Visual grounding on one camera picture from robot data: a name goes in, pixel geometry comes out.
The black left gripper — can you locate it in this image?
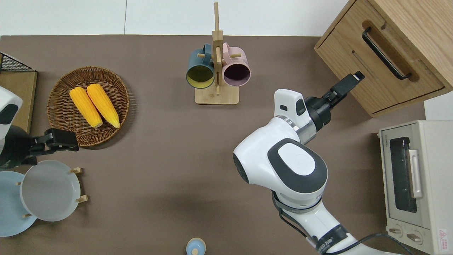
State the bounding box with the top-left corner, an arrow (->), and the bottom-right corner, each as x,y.
0,125 -> 80,170

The light wooden cabinet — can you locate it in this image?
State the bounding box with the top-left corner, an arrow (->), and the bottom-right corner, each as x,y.
314,0 -> 453,118

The grey plate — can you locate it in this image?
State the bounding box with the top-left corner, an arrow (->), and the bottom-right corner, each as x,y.
19,160 -> 81,222

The light blue plate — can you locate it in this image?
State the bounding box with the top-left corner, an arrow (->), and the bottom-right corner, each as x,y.
0,171 -> 38,237

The brown table mat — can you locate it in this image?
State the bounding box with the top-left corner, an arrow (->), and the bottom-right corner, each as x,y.
0,34 -> 427,255

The white toaster oven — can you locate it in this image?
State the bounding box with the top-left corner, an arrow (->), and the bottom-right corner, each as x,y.
378,120 -> 453,255

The dark blue mug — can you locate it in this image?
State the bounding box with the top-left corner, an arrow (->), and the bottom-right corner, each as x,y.
186,43 -> 216,89

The black metal drawer handle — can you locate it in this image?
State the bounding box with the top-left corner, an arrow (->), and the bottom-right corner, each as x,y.
362,27 -> 412,80

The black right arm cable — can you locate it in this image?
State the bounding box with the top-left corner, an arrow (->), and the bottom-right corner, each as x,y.
327,233 -> 413,255

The pink mug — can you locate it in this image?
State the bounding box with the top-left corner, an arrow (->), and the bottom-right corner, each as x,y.
222,42 -> 251,87

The wooden mug rack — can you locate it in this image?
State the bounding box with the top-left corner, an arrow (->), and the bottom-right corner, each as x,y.
195,2 -> 243,105

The yellow corn cob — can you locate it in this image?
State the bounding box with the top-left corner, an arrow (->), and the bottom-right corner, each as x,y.
69,87 -> 103,129
86,84 -> 120,129

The wooden plate rack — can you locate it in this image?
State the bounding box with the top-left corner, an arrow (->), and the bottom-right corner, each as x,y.
16,166 -> 89,219

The brown wicker basket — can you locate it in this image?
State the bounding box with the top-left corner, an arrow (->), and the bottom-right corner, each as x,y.
47,66 -> 130,147

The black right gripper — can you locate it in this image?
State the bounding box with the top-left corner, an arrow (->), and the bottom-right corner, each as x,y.
304,71 -> 366,131

